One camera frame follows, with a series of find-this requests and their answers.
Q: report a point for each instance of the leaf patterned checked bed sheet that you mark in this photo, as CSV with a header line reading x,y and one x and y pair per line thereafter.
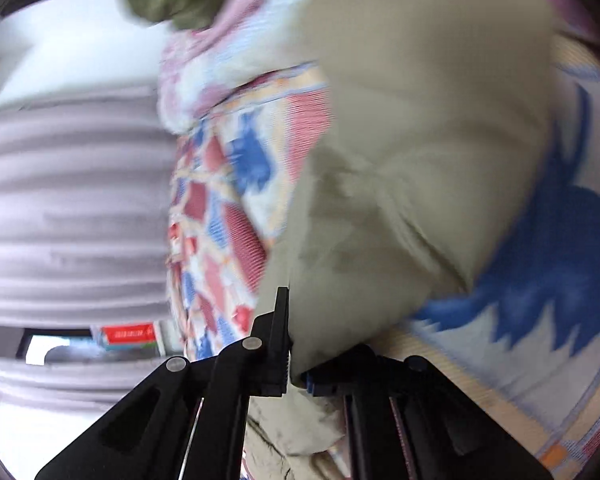
x,y
230,200

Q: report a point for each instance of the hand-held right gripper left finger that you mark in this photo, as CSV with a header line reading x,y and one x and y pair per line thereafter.
x,y
279,340

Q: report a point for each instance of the beige padded jacket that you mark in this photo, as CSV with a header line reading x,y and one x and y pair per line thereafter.
x,y
420,150

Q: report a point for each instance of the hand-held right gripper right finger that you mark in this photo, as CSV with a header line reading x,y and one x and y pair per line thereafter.
x,y
314,386

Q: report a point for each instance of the red and white box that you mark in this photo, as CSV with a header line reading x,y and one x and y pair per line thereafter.
x,y
127,336

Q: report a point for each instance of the grey ribbed surface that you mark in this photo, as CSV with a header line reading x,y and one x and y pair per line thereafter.
x,y
70,210

